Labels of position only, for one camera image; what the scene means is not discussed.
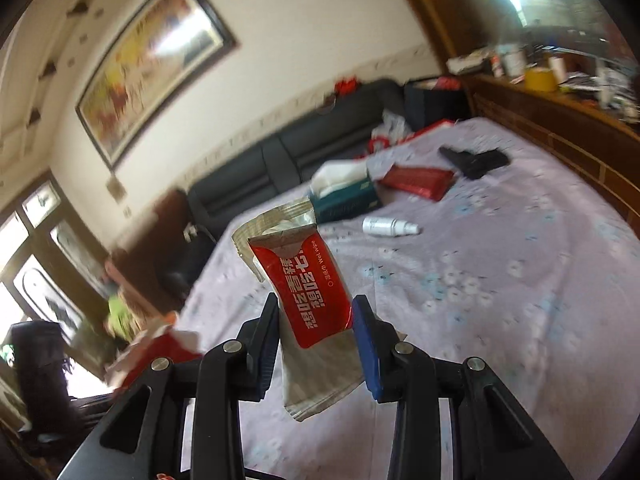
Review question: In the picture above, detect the red shiny packet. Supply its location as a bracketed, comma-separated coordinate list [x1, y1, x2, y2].
[378, 164, 457, 202]

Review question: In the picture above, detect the wooden arch frame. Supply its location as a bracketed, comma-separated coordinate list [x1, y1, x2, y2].
[385, 0, 526, 72]

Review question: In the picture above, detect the dark blue bag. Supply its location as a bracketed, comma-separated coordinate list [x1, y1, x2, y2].
[404, 79, 471, 128]

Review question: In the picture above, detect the yellow tape roll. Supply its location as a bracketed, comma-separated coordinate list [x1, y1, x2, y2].
[523, 66, 557, 92]

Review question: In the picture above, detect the silver foil wrapper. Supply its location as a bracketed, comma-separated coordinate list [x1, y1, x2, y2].
[231, 197, 366, 423]

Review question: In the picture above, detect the framed wall painting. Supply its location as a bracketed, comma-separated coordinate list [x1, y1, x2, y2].
[75, 0, 238, 171]

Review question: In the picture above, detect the window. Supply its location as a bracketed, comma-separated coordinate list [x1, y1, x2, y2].
[0, 180, 112, 342]

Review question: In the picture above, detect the green tissue box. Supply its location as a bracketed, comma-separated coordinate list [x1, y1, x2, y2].
[307, 160, 385, 225]

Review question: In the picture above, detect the white spray bottle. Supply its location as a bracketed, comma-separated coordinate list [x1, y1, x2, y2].
[362, 216, 424, 237]

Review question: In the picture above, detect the pink floral blanket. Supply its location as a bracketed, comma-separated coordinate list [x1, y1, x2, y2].
[177, 116, 640, 480]

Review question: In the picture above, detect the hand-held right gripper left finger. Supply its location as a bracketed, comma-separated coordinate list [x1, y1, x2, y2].
[57, 292, 281, 480]

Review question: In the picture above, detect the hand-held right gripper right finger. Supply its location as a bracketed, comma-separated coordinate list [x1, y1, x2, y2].
[351, 295, 576, 480]

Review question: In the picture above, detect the red wet wipe packet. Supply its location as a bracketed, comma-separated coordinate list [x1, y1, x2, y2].
[247, 227, 353, 349]

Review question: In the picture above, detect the black leather sofa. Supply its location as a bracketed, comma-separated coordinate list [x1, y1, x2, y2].
[186, 77, 406, 261]

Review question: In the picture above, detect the white jar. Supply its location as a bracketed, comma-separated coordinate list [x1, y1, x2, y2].
[502, 45, 527, 79]

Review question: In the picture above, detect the black pistol-shaped object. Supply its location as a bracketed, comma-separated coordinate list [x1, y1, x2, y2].
[438, 145, 512, 181]

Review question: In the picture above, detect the wooden brick-pattern headboard cabinet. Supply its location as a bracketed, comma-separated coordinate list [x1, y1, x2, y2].
[470, 72, 640, 226]

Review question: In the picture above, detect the white red plastic bag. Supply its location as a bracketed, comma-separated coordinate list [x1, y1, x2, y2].
[369, 109, 416, 157]

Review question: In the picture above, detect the black chair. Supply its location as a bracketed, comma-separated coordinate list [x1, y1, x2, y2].
[7, 321, 71, 436]

